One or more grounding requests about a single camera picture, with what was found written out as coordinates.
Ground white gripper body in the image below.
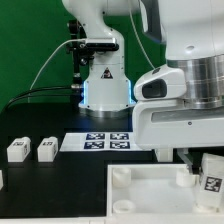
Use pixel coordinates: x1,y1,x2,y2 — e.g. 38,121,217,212
132,100,224,150

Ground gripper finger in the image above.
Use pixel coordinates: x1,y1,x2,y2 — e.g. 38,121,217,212
177,148,193,174

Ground white square table top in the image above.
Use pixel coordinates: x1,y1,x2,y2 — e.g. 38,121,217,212
106,164,224,224

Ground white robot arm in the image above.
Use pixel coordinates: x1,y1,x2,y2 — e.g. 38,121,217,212
62,0,224,161

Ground white tag sheet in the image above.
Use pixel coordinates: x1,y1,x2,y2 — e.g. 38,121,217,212
60,132,140,152

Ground white block left edge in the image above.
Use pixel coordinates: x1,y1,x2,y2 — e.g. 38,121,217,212
0,170,4,191

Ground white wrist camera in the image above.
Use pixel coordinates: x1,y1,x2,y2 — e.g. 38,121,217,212
134,65,187,101

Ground white cable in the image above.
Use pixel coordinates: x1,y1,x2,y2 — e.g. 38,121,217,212
27,38,88,103

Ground black cables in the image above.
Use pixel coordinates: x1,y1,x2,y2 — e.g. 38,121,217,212
0,85,83,114

